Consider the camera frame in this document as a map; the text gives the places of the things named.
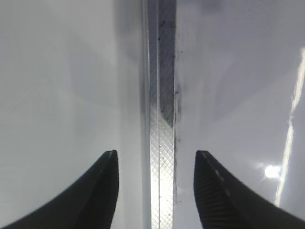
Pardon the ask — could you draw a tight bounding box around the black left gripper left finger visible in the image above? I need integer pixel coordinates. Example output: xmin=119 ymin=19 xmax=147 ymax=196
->
xmin=6 ymin=150 xmax=119 ymax=229

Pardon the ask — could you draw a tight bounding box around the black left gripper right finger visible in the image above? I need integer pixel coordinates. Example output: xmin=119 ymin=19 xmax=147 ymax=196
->
xmin=193 ymin=150 xmax=305 ymax=229

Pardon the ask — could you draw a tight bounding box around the white whiteboard with grey frame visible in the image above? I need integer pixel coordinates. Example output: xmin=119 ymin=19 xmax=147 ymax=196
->
xmin=144 ymin=0 xmax=305 ymax=229

